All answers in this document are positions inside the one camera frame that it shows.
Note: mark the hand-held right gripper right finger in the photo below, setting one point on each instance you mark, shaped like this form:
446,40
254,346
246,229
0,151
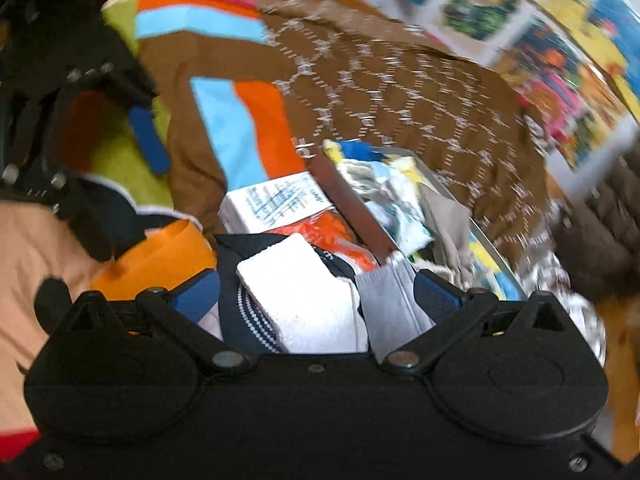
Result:
437,297

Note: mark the white tissue packet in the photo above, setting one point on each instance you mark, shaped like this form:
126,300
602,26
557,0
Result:
275,202

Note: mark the silver floral satin blanket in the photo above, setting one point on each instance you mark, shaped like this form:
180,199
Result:
580,310

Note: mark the colourful patchwork blanket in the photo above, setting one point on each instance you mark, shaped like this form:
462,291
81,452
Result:
220,110

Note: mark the white blue printed cloth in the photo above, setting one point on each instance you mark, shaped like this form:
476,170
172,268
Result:
405,220

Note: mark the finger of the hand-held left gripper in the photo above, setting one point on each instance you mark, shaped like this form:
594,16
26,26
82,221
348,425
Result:
75,200
149,140

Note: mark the colourful cartoon play mat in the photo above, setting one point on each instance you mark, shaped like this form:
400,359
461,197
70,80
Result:
550,75

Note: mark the dark navy cloth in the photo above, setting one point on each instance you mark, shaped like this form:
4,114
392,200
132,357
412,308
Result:
245,310

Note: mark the orange plastic packet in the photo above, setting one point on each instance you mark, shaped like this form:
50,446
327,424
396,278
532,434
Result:
330,232

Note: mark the grey face mask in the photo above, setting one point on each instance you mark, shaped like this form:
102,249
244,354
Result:
387,305

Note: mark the yellow blue striped cloth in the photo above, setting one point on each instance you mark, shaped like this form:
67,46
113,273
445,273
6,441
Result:
395,167

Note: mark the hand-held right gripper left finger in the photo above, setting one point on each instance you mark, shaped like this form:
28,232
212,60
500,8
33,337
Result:
197,295

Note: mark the cartoon printed tin box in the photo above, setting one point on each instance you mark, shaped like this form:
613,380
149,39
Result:
360,215

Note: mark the brown quilted jacket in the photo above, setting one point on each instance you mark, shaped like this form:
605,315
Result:
605,230

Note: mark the brown patterned blanket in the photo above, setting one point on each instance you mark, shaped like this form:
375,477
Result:
400,100

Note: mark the beige towel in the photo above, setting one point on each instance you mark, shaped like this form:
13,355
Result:
447,230

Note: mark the white gauze towel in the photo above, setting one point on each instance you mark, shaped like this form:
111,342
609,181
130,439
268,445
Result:
300,285

